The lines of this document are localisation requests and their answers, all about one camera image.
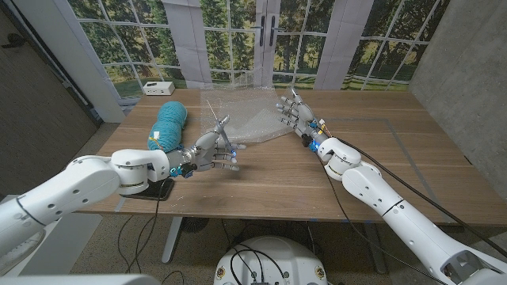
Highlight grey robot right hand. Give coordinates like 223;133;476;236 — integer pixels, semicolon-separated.
275;87;333;150

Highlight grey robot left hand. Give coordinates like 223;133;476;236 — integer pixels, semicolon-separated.
166;114;248;177

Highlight grey orange handled scissors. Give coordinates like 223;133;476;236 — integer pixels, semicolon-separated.
205;99;238;154

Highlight clear bubble wrap sheet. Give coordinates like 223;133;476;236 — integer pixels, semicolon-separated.
200;74;296;144

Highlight teal yarn skein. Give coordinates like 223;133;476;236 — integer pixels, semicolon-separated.
147;101;189;154

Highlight black smartphone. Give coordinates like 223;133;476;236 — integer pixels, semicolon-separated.
125;177;175;202

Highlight black ribbed round base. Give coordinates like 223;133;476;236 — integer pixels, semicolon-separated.
181;216;210;234

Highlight white power strip box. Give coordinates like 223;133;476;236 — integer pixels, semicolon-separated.
142;81;176;97

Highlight white table leg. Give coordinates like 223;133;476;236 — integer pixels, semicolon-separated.
161;216;184;265

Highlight printed garden window backdrop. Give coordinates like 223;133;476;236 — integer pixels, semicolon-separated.
67;0;452;100

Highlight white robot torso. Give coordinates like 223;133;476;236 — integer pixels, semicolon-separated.
213;236;329;285

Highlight grey table leg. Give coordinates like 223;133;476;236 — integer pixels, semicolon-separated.
362;222;388;275

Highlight dark wood door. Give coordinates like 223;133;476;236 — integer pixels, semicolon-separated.
0;7;100;197

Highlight white sneaker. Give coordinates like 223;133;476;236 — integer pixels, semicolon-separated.
0;231;46;275

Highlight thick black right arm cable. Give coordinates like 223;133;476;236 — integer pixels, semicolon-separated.
334;136;507;258

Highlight thin braided left arm cable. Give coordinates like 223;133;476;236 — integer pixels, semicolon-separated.
125;178;162;274

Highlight thin braided arm cable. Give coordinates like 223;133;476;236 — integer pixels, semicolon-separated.
316;154;451;285
125;178;162;274

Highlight thin braided right arm cable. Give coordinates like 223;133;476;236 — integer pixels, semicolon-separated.
316;154;451;285

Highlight black torso cable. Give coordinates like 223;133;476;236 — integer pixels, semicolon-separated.
231;243;287;284

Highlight thin black floor cable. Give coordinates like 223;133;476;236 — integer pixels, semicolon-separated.
134;216;156;274

